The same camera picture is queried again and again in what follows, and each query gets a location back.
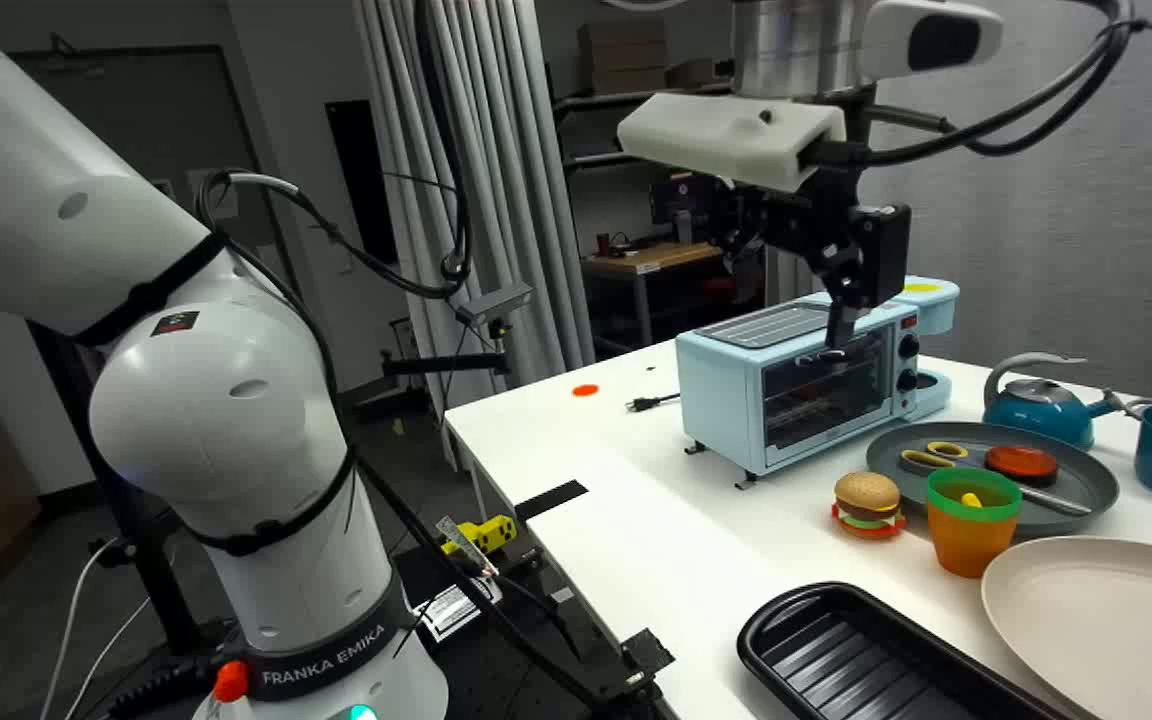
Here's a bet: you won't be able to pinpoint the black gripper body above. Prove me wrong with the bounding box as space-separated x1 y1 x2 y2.
730 172 876 319

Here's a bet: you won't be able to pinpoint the grey round plate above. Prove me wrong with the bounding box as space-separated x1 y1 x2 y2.
863 421 1124 540

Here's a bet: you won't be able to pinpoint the beige round plate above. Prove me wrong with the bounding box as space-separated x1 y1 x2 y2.
976 536 1152 720

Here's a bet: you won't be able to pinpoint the light blue toaster oven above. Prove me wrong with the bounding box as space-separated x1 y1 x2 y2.
671 271 965 480

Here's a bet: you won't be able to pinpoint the wooden desk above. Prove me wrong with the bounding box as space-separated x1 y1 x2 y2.
585 235 727 352

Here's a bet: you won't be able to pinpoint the toy hamburger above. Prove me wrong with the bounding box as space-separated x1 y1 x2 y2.
827 467 909 545

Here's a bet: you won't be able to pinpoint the red toy disc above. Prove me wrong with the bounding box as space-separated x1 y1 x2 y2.
978 438 1061 487

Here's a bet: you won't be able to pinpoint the dark storage shelf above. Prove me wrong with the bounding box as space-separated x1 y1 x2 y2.
553 0 773 356

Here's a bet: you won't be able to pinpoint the cardboard box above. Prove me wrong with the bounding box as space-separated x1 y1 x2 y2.
576 15 671 95

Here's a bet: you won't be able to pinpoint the grey pleated curtain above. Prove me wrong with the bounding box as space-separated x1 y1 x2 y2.
350 0 600 390

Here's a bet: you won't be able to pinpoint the black ridged tray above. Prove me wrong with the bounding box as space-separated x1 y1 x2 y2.
730 579 1073 720

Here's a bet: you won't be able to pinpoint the yellow clamp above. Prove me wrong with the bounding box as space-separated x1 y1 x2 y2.
431 512 524 571

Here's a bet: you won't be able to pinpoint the white bottle with orange cap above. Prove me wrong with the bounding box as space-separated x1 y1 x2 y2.
191 655 259 720

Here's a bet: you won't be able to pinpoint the grey scissors with yellow handles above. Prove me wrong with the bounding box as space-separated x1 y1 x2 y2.
894 435 1094 518

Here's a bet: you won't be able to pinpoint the teal kettle with grey handle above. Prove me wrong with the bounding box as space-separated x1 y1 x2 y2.
978 348 1124 453

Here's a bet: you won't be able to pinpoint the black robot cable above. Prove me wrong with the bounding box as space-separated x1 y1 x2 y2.
221 0 1152 304

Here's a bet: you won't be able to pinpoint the white floor cable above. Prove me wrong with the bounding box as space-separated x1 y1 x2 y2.
30 531 154 720

